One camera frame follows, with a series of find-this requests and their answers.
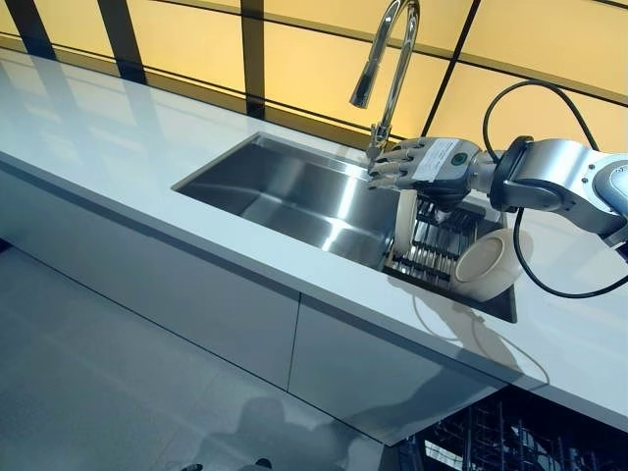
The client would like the dark right robot hand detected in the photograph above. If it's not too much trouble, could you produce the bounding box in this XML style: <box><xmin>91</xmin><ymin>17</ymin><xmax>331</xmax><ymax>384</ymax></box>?
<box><xmin>365</xmin><ymin>136</ymin><xmax>486</xmax><ymax>214</ymax></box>

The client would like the cream ceramic plate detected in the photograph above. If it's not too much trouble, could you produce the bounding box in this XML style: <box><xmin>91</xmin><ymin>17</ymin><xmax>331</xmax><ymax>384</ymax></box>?
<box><xmin>393</xmin><ymin>188</ymin><xmax>422</xmax><ymax>259</ymax></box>
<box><xmin>452</xmin><ymin>229</ymin><xmax>536</xmax><ymax>303</ymax></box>

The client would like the black dish drying rack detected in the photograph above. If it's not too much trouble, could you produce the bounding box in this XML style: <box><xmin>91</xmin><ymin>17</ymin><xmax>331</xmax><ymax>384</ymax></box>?
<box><xmin>382</xmin><ymin>195</ymin><xmax>497</xmax><ymax>291</ymax></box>

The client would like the chrome gooseneck kitchen faucet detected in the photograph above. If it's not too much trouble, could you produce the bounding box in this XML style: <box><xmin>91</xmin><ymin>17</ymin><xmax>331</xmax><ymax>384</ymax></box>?
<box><xmin>348</xmin><ymin>0</ymin><xmax>422</xmax><ymax>166</ymax></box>

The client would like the stainless steel sink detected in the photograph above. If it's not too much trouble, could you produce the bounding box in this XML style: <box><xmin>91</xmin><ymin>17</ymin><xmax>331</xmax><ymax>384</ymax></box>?
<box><xmin>170</xmin><ymin>131</ymin><xmax>519</xmax><ymax>325</ymax></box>

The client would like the dark framed yellow window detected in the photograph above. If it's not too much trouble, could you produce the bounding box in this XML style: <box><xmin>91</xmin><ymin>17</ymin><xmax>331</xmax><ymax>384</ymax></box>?
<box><xmin>0</xmin><ymin>0</ymin><xmax>628</xmax><ymax>166</ymax></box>

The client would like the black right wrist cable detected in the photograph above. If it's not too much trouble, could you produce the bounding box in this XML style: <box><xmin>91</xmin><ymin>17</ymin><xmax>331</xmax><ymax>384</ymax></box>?
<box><xmin>482</xmin><ymin>78</ymin><xmax>628</xmax><ymax>299</ymax></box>

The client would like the dark wire dishwasher rack tall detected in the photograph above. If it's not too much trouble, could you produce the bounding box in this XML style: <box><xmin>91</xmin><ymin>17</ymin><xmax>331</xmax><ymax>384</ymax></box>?
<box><xmin>426</xmin><ymin>395</ymin><xmax>628</xmax><ymax>471</ymax></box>

